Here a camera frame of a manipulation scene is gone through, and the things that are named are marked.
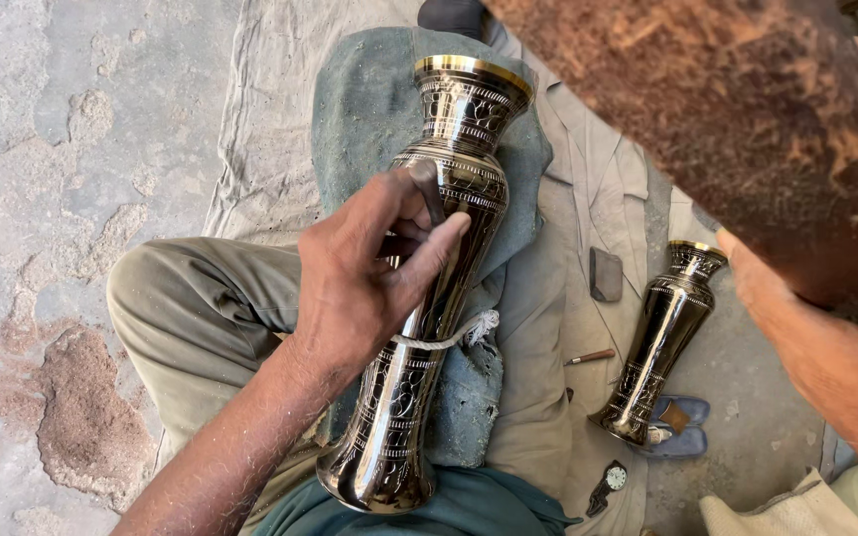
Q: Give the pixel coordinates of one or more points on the person's right hand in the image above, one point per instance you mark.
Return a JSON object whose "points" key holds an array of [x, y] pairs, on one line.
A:
{"points": [[831, 342]]}

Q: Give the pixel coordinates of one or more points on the person's left hand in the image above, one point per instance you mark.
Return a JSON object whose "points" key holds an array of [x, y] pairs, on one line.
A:
{"points": [[347, 290]]}

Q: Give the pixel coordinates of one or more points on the brown wooden mallet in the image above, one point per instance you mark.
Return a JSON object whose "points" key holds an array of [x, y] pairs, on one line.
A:
{"points": [[734, 112]]}

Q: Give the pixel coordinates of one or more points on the person's khaki trousers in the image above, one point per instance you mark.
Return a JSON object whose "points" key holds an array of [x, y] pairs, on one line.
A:
{"points": [[198, 313]]}

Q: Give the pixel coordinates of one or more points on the beige canvas ground sheet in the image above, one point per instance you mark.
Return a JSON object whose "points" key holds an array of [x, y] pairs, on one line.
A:
{"points": [[265, 149]]}

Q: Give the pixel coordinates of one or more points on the small engraved black brass vase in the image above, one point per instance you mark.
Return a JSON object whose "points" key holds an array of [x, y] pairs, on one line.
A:
{"points": [[660, 335]]}

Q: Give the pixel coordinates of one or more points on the blue fabric pouch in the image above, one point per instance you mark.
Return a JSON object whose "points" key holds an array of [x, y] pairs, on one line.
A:
{"points": [[686, 443]]}

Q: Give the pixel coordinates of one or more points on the beige woven sack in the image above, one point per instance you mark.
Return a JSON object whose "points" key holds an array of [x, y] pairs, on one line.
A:
{"points": [[779, 514]]}

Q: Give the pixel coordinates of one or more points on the blue-green padded cloth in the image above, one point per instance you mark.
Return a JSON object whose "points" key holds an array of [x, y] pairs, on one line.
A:
{"points": [[369, 112]]}

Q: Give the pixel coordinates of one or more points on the large engraved black brass vase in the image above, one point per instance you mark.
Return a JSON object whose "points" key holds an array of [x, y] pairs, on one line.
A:
{"points": [[466, 112]]}

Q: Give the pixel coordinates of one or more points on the grey sharpening stone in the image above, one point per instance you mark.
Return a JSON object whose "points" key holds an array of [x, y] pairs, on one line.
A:
{"points": [[605, 275]]}

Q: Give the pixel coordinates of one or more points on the person's teal shirt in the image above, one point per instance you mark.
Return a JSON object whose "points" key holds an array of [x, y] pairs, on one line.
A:
{"points": [[474, 506]]}

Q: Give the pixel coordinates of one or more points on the wristwatch with white dial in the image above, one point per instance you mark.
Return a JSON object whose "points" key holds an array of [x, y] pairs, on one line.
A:
{"points": [[614, 476]]}

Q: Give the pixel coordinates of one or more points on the black cloth bundle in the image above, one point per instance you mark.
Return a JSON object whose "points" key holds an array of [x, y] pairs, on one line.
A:
{"points": [[450, 16]]}

